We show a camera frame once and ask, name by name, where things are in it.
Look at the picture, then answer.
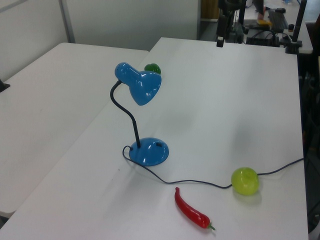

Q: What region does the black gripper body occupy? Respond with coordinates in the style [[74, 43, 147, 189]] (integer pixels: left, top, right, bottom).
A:
[[216, 14, 228, 39]]

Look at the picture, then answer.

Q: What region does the blue desk lamp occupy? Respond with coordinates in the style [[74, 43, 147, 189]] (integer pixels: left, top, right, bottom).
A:
[[110, 61, 170, 167]]

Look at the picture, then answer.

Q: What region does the thin black stand pole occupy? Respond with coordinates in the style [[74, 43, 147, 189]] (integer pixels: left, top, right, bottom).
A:
[[238, 0, 248, 26]]

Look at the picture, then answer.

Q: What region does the black equipment box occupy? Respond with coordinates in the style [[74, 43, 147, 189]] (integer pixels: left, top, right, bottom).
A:
[[245, 27, 281, 47]]

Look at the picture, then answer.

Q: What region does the black keyboard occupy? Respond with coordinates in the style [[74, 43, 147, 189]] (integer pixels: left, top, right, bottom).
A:
[[268, 9, 290, 31]]

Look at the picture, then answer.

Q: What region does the green bell pepper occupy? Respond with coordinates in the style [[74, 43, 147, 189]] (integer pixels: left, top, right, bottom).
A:
[[144, 63, 163, 75]]

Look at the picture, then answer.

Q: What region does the black pole with clamp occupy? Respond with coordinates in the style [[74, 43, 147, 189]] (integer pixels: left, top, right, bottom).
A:
[[285, 0, 308, 55]]

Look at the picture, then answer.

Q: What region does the green apple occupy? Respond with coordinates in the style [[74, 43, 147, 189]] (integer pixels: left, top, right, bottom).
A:
[[230, 166, 260, 196]]

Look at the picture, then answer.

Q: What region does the red chili pepper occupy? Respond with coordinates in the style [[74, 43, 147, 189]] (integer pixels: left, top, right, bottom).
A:
[[174, 186, 216, 231]]

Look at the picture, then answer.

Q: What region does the white adjacent table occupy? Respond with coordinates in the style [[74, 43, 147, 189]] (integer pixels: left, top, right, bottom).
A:
[[0, 42, 150, 218]]

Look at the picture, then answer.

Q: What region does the black clamp foot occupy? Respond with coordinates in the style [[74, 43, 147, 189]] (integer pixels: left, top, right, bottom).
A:
[[0, 78, 11, 94]]

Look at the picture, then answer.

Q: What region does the dark lamp power cable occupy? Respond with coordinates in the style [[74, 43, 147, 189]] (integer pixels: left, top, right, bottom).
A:
[[122, 145, 305, 190]]

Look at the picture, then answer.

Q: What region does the grey partition post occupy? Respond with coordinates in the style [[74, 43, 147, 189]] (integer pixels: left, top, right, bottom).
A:
[[59, 0, 76, 44]]

